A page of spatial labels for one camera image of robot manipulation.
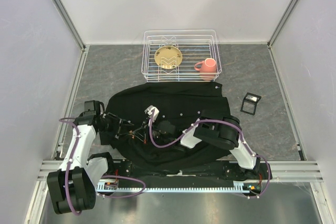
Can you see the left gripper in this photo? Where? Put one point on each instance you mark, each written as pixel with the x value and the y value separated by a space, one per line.
pixel 117 123

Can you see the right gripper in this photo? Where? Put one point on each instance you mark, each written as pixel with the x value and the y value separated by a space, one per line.
pixel 144 127

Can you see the black button-up shirt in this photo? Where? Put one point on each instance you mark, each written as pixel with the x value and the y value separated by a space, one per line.
pixel 174 100

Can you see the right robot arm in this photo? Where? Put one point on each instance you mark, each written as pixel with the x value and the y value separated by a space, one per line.
pixel 170 144

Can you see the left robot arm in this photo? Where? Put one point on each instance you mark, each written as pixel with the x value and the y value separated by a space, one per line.
pixel 72 186

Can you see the yellow floral plate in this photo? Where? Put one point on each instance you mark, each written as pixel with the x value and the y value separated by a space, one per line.
pixel 168 57

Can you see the pink ceramic mug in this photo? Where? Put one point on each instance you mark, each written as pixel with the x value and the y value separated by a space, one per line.
pixel 207 69

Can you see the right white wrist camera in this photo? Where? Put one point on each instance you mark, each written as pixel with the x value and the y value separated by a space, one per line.
pixel 152 112

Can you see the white wire dish rack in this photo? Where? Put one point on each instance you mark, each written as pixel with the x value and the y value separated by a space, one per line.
pixel 195 46

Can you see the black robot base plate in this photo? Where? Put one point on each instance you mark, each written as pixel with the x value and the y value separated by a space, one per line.
pixel 194 181

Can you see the small black frame stand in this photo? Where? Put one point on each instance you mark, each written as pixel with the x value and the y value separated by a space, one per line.
pixel 252 99

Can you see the grey slotted cable duct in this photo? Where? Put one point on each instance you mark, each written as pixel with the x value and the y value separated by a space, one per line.
pixel 237 187

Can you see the aluminium frame rail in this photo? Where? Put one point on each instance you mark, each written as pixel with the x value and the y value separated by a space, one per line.
pixel 280 171

